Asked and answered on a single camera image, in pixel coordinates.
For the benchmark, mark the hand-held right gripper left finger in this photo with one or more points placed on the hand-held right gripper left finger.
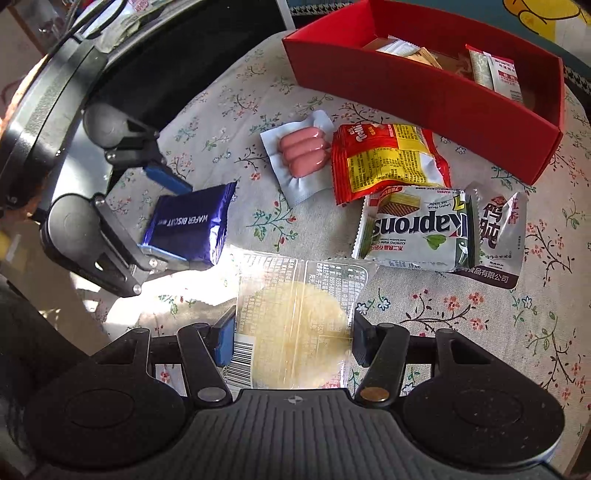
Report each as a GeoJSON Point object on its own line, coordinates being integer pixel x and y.
{"type": "Point", "coordinates": [226, 337]}

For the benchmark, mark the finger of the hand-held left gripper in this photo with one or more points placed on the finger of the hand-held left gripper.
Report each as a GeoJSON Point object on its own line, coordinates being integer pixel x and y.
{"type": "Point", "coordinates": [159, 258]}
{"type": "Point", "coordinates": [168, 180]}

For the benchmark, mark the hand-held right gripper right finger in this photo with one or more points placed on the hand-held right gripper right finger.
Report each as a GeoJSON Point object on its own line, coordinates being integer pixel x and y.
{"type": "Point", "coordinates": [362, 341]}

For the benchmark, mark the blue wafer biscuit packet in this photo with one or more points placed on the blue wafer biscuit packet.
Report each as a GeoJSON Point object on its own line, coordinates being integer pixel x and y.
{"type": "Point", "coordinates": [189, 221]}

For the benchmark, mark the clear rice cracker packet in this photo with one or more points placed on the clear rice cracker packet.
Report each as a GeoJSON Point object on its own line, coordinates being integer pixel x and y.
{"type": "Point", "coordinates": [295, 323]}

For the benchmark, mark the red cardboard box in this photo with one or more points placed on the red cardboard box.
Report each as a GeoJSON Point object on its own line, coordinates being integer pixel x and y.
{"type": "Point", "coordinates": [415, 97]}

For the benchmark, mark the white snack packet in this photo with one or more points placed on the white snack packet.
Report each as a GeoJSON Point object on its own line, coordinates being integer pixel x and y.
{"type": "Point", "coordinates": [392, 46]}

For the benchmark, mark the tan biscuit packet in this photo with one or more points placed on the tan biscuit packet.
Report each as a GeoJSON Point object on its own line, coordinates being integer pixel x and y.
{"type": "Point", "coordinates": [425, 56]}

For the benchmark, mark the large red white packet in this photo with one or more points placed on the large red white packet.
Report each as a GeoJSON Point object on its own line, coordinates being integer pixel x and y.
{"type": "Point", "coordinates": [503, 76]}

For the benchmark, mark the floral cloth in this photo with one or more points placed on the floral cloth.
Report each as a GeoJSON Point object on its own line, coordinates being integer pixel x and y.
{"type": "Point", "coordinates": [461, 323]}

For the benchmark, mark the green white wafer packet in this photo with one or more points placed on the green white wafer packet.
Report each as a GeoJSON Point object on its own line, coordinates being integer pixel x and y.
{"type": "Point", "coordinates": [415, 230]}

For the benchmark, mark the black glass coffee table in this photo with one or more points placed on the black glass coffee table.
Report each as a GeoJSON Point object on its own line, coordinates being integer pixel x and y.
{"type": "Point", "coordinates": [207, 55]}

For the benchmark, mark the pink sausage packet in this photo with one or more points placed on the pink sausage packet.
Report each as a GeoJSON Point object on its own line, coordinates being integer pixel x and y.
{"type": "Point", "coordinates": [300, 147]}

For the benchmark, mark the white snack pouch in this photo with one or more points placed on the white snack pouch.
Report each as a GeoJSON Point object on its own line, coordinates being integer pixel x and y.
{"type": "Point", "coordinates": [138, 9]}

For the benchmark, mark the grey silver snack packet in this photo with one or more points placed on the grey silver snack packet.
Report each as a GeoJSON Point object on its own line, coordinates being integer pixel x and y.
{"type": "Point", "coordinates": [498, 230]}

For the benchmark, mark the red yellow snack packet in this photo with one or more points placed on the red yellow snack packet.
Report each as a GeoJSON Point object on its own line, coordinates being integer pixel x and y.
{"type": "Point", "coordinates": [388, 161]}

